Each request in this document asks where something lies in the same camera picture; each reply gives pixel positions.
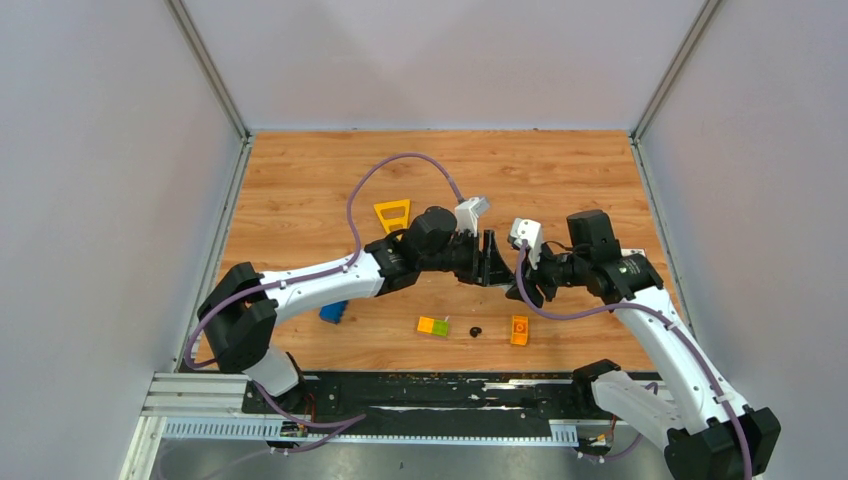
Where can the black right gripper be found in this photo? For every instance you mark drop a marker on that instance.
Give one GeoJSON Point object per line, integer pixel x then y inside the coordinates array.
{"type": "Point", "coordinates": [535, 278]}

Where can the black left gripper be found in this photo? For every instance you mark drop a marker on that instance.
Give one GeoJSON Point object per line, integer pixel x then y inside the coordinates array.
{"type": "Point", "coordinates": [488, 270]}

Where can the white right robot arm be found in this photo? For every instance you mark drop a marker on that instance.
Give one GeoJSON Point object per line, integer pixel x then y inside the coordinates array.
{"type": "Point", "coordinates": [707, 430]}

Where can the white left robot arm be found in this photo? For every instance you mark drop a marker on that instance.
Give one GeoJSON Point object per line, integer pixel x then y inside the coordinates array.
{"type": "Point", "coordinates": [239, 315]}

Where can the orange arch toy block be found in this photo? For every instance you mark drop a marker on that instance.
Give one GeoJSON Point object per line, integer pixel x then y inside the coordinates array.
{"type": "Point", "coordinates": [519, 330]}

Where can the orange green toy brick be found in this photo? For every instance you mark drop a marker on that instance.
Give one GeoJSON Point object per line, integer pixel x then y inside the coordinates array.
{"type": "Point", "coordinates": [433, 327]}

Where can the yellow triangular toy block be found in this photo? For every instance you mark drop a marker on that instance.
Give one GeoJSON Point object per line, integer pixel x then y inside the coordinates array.
{"type": "Point", "coordinates": [393, 216]}

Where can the blue toy brick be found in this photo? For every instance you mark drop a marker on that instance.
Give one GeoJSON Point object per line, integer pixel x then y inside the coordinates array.
{"type": "Point", "coordinates": [333, 313]}

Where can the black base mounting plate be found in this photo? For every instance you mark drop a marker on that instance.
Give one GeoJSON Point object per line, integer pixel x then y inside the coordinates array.
{"type": "Point", "coordinates": [447, 403]}

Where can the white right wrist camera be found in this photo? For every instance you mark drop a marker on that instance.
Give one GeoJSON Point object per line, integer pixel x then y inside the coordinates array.
{"type": "Point", "coordinates": [529, 233]}

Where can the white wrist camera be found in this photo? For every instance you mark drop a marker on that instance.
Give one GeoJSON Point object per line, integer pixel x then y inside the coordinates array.
{"type": "Point", "coordinates": [468, 213]}
{"type": "Point", "coordinates": [529, 233]}

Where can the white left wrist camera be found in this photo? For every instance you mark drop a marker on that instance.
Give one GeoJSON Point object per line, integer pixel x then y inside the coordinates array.
{"type": "Point", "coordinates": [468, 213]}

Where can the white slotted cable duct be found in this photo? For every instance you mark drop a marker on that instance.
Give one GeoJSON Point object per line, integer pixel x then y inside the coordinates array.
{"type": "Point", "coordinates": [559, 435]}

